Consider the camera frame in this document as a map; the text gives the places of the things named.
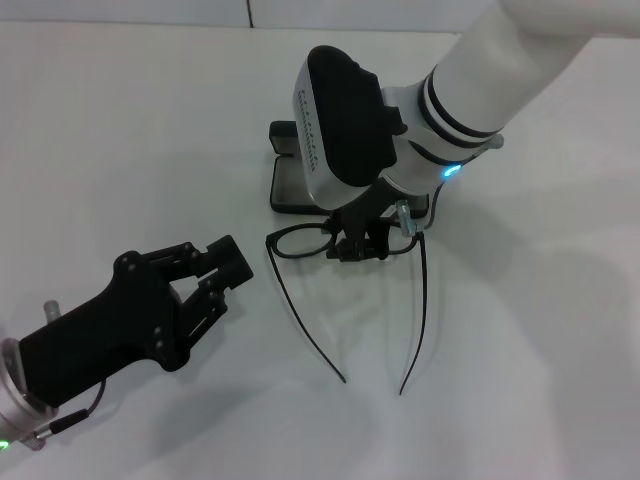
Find silver-black right wrist camera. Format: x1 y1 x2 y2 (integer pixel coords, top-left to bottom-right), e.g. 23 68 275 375
290 44 407 211

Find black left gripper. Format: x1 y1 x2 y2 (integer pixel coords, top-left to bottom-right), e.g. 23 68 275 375
18 234 254 409

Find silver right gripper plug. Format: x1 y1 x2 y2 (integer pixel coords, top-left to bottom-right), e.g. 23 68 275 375
396 199 418 237

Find thin right gripper cable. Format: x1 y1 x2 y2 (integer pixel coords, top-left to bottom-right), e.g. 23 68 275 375
413 133 505 235

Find thin left gripper cable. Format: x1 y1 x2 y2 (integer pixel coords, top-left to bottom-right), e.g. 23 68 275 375
28 378 109 442

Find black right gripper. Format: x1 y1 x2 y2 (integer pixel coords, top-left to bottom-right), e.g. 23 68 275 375
326 176 404 264

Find thin gripper cable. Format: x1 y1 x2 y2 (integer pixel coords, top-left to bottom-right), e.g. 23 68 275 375
413 133 505 235
28 378 109 442

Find black oval-lens glasses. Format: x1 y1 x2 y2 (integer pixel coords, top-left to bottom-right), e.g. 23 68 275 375
264 222 431 397

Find black hard glasses case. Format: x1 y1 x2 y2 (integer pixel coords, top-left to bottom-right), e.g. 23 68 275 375
268 119 430 221

